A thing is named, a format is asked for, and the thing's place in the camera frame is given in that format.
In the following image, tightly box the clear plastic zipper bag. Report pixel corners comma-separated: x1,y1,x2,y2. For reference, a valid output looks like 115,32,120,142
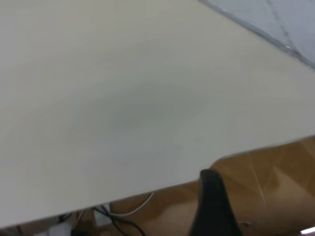
198,0,315,69

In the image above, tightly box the white plastic block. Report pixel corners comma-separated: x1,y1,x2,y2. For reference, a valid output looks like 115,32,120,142
48,222,72,236

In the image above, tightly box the white paper sheet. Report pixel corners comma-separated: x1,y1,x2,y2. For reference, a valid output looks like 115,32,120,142
221,0,315,62

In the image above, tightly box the thin black floor cable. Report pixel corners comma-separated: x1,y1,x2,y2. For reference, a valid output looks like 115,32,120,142
92,206,146,236

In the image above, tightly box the white power box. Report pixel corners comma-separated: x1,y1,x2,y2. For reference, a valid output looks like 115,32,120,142
94,205,112,226

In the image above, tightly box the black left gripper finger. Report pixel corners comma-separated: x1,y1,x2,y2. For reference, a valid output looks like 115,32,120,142
188,169,243,236

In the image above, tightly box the thin white cable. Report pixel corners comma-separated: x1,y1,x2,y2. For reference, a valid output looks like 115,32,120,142
112,192,155,216

